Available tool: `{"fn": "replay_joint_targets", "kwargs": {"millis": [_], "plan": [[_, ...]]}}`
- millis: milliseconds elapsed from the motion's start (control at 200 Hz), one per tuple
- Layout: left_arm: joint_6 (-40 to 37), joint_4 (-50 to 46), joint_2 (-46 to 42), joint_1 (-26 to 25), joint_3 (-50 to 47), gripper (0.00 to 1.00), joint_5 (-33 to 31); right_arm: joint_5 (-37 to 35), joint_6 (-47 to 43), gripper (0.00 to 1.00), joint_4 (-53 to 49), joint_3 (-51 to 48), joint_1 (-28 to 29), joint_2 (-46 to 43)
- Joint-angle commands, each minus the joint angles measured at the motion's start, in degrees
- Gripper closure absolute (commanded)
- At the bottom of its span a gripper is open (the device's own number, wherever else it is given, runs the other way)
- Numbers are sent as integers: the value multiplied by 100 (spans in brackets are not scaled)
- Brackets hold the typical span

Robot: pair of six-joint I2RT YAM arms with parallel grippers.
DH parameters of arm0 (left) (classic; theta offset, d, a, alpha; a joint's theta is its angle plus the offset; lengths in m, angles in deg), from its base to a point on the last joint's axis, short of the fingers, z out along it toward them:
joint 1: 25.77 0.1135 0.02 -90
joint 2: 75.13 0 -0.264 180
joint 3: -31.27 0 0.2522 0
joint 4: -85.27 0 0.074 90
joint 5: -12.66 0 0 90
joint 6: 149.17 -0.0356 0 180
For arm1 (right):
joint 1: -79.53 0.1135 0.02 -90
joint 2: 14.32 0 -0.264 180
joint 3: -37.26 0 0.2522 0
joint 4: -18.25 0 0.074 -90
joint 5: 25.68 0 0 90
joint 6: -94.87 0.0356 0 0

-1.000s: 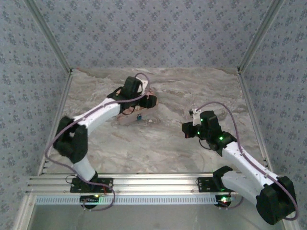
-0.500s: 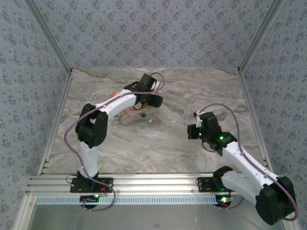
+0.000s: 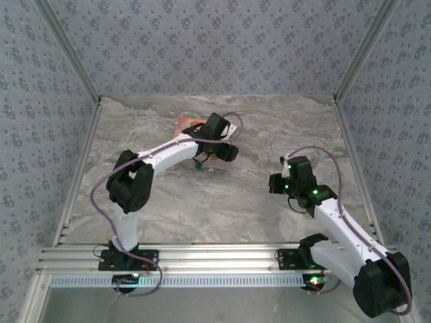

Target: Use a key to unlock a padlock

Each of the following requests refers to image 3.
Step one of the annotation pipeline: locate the left controller board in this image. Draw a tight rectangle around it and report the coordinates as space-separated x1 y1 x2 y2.
112 274 141 286

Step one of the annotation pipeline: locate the aluminium corner post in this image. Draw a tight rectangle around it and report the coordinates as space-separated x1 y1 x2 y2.
333 0 402 104
34 0 103 104

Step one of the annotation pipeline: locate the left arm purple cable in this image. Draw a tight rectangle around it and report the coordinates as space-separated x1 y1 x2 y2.
90 112 244 299

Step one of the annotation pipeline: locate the aluminium frame leg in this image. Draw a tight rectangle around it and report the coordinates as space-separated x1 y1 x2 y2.
16 272 51 323

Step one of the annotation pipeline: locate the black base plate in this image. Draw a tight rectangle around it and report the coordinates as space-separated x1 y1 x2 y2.
98 248 160 272
276 248 324 271

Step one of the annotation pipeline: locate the right controller board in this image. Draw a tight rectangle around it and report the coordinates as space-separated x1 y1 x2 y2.
302 274 329 291

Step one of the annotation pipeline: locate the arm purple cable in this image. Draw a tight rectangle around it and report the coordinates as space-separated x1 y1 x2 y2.
286 145 413 316
90 112 244 299

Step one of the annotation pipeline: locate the controller board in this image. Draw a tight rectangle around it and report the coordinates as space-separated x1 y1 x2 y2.
302 274 329 291
112 274 141 286

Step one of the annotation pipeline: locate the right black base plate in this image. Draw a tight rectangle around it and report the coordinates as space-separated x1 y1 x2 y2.
276 248 324 271

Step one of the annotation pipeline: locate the pink picture book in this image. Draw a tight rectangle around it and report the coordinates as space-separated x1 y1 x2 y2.
174 113 207 137

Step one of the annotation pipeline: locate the aluminium table side rail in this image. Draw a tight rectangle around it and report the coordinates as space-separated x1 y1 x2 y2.
333 97 385 246
52 99 104 246

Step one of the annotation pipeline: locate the white slotted cable duct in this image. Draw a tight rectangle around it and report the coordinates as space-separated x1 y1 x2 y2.
50 273 308 289

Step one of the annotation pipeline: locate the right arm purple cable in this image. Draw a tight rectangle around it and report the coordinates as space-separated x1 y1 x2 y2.
286 145 413 316

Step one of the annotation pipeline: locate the aluminium cross rail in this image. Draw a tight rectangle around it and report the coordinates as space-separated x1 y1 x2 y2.
36 244 400 274

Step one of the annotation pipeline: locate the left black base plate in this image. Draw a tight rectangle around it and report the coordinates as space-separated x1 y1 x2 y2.
98 248 160 272

